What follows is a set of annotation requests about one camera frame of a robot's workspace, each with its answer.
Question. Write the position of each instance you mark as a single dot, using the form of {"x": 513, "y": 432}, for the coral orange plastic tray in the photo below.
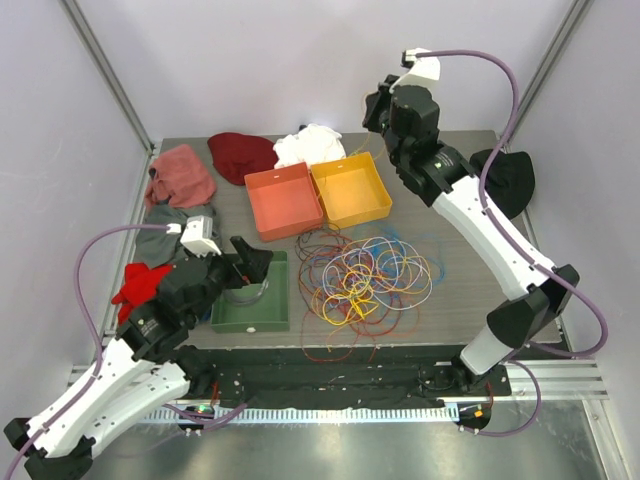
{"x": 284, "y": 202}

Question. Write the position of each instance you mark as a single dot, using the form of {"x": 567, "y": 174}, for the green plastic tray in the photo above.
{"x": 256, "y": 308}

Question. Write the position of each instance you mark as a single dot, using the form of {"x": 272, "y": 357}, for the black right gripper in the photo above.
{"x": 376, "y": 101}

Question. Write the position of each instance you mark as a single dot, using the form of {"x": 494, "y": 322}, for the black bucket hat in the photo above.
{"x": 510, "y": 182}

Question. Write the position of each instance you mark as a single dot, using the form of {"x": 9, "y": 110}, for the grey cloth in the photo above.
{"x": 154, "y": 248}

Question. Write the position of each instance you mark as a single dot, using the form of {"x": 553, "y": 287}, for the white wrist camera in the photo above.
{"x": 196, "y": 236}
{"x": 422, "y": 69}

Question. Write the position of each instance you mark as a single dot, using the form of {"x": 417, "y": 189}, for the bright red cloth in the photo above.
{"x": 140, "y": 285}

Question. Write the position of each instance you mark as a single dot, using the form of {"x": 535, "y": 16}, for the pink cloth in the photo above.
{"x": 178, "y": 178}

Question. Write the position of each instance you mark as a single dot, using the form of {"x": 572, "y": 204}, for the right aluminium frame post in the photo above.
{"x": 575, "y": 15}

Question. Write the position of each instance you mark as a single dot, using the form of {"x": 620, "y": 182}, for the yellow plastic tray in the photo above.
{"x": 351, "y": 191}

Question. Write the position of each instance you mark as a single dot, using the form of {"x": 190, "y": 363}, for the dark red cloth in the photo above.
{"x": 235, "y": 155}

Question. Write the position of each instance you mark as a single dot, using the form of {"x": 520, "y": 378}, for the white slotted cable duct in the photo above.
{"x": 448, "y": 413}

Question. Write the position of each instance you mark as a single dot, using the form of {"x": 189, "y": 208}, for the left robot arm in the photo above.
{"x": 146, "y": 365}

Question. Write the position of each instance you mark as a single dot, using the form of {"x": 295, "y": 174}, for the left aluminium frame post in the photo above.
{"x": 91, "y": 43}

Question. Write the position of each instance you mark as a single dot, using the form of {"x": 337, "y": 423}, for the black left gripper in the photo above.
{"x": 256, "y": 261}

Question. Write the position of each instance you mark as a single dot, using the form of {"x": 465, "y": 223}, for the white cloth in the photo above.
{"x": 313, "y": 144}

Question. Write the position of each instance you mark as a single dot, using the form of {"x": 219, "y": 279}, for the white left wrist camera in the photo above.
{"x": 196, "y": 236}

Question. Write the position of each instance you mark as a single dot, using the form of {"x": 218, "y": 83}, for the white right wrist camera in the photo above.
{"x": 422, "y": 69}

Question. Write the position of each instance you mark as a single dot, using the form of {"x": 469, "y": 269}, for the aluminium frame post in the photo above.
{"x": 575, "y": 15}
{"x": 91, "y": 43}

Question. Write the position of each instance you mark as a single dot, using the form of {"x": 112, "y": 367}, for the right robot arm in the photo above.
{"x": 536, "y": 290}

